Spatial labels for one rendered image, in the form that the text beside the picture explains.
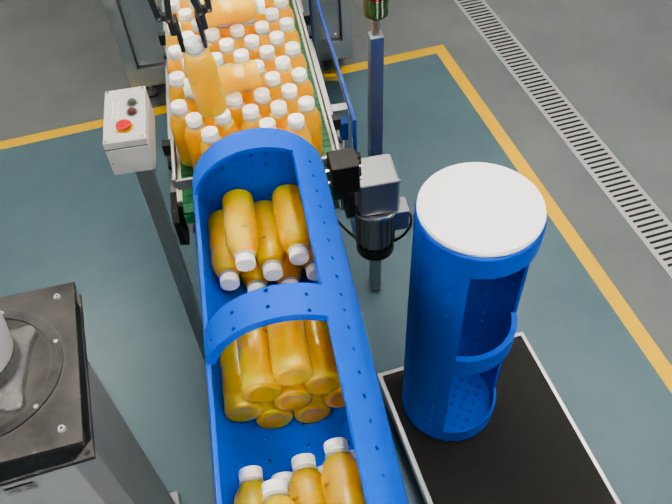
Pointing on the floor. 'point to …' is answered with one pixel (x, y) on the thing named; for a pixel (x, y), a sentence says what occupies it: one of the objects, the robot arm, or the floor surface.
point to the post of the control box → (172, 251)
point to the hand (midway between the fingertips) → (190, 32)
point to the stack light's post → (375, 121)
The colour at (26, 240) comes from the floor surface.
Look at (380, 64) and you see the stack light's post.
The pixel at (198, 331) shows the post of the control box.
